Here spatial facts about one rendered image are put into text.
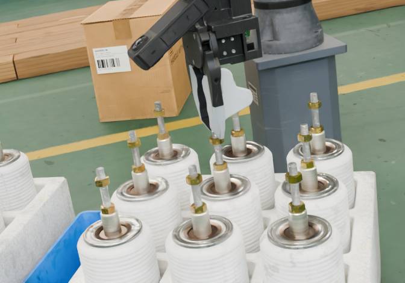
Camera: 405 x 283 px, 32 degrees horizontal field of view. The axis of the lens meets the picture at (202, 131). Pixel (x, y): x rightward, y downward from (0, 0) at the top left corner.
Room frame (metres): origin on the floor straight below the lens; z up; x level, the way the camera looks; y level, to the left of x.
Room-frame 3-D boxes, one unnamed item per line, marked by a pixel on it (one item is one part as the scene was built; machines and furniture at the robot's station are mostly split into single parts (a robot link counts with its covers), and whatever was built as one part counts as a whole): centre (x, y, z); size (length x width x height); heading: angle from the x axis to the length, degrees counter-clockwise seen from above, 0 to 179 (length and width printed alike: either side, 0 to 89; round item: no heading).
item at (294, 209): (0.71, -0.09, 0.29); 0.02 x 0.02 x 0.01; 11
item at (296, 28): (1.39, -0.20, 0.35); 0.15 x 0.15 x 0.10
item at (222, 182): (0.86, -0.02, 0.26); 0.02 x 0.02 x 0.03
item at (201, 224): (0.75, 0.02, 0.26); 0.02 x 0.02 x 0.03
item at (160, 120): (1.01, 0.06, 0.30); 0.01 x 0.01 x 0.08
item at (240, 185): (0.86, -0.02, 0.25); 0.08 x 0.08 x 0.01
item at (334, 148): (0.94, -0.17, 0.25); 0.08 x 0.08 x 0.01
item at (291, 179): (0.71, -0.09, 0.32); 0.02 x 0.02 x 0.01; 11
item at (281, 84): (1.39, -0.20, 0.15); 0.19 x 0.19 x 0.30; 10
